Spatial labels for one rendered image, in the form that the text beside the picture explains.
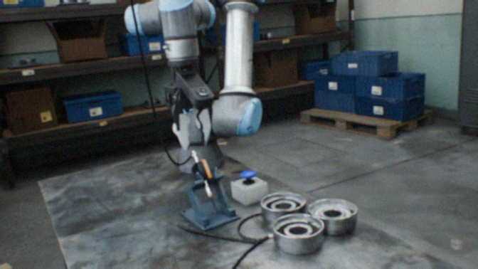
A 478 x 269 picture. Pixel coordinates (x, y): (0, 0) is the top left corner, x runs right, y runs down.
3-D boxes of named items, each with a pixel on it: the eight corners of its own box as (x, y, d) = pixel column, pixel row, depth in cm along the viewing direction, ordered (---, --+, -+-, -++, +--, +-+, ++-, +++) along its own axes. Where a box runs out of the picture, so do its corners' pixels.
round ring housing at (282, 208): (261, 208, 108) (260, 193, 107) (304, 206, 107) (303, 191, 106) (262, 228, 97) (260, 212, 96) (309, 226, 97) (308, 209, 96)
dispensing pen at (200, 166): (215, 213, 100) (190, 149, 104) (209, 218, 103) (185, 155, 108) (223, 211, 101) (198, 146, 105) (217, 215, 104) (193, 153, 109)
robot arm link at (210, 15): (176, 1, 113) (156, 0, 103) (216, -4, 110) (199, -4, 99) (180, 32, 115) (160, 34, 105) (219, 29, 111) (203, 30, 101)
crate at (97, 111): (117, 109, 457) (113, 89, 451) (124, 115, 423) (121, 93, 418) (64, 118, 435) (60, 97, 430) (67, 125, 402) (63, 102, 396)
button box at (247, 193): (268, 198, 113) (267, 181, 112) (245, 206, 110) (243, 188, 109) (252, 189, 120) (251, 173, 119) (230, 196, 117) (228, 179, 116)
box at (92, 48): (115, 59, 407) (108, 16, 397) (56, 65, 383) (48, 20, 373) (104, 57, 443) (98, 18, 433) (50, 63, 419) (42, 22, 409)
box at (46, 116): (67, 125, 399) (60, 85, 390) (8, 137, 374) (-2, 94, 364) (57, 119, 432) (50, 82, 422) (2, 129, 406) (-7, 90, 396)
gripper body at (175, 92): (193, 104, 109) (188, 56, 106) (210, 109, 102) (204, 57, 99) (166, 110, 105) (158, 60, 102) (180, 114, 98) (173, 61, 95)
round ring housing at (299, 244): (321, 230, 95) (321, 212, 94) (327, 255, 85) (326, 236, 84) (273, 232, 96) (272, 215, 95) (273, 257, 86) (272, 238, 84)
